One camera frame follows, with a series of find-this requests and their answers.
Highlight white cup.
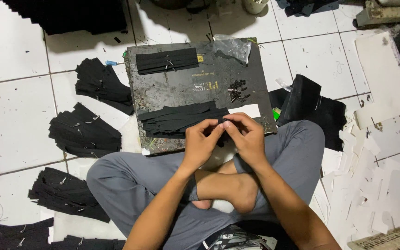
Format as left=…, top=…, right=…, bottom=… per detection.
left=242, top=0, right=269, bottom=15

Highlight pile of metal zipper sliders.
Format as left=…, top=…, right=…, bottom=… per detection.
left=227, top=79, right=251, bottom=103

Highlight person's right hand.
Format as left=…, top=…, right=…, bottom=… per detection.
left=222, top=112, right=270, bottom=169

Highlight worn black board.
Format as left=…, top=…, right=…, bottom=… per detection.
left=124, top=37, right=278, bottom=156

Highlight beige plastic basket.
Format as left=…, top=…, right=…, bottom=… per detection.
left=347, top=222, right=400, bottom=250

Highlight large stack of black fabric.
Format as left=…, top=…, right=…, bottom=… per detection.
left=1, top=0, right=128, bottom=36

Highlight person's printed shirt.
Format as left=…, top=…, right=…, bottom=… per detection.
left=196, top=221, right=278, bottom=250

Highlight grey machine base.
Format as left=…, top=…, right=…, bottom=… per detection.
left=354, top=0, right=400, bottom=28

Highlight heap of finished black zippers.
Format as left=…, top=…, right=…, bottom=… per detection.
left=28, top=167, right=111, bottom=224
left=75, top=58, right=135, bottom=116
left=48, top=102, right=123, bottom=159
left=50, top=235, right=126, bottom=250
left=0, top=217, right=54, bottom=250

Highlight loose pile of zipper tapes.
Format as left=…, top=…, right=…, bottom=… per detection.
left=137, top=101, right=230, bottom=139

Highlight neat stack of black zippers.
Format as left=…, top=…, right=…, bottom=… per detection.
left=135, top=47, right=200, bottom=76

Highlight white paper card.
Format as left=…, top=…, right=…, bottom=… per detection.
left=227, top=103, right=262, bottom=119

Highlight person's grey trousers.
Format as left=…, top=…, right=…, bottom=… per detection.
left=86, top=120, right=326, bottom=250

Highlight heap of white paper scraps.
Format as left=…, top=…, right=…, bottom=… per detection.
left=309, top=31, right=400, bottom=245

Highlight crumpled dark cloth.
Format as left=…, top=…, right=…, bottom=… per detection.
left=276, top=0, right=340, bottom=18

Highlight black fabric pieces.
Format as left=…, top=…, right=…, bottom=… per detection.
left=268, top=74, right=347, bottom=152

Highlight person's left hand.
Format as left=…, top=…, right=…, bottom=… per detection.
left=183, top=119, right=226, bottom=171

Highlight person's bare foot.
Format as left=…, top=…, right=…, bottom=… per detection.
left=191, top=158, right=260, bottom=214

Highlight black zipper strip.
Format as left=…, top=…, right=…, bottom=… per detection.
left=217, top=117, right=232, bottom=148

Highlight small clear plastic wrapper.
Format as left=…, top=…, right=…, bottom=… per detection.
left=275, top=78, right=293, bottom=93

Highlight clear plastic bag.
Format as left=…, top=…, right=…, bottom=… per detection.
left=213, top=34, right=253, bottom=65

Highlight dark round container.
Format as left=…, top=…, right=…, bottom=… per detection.
left=149, top=0, right=215, bottom=11

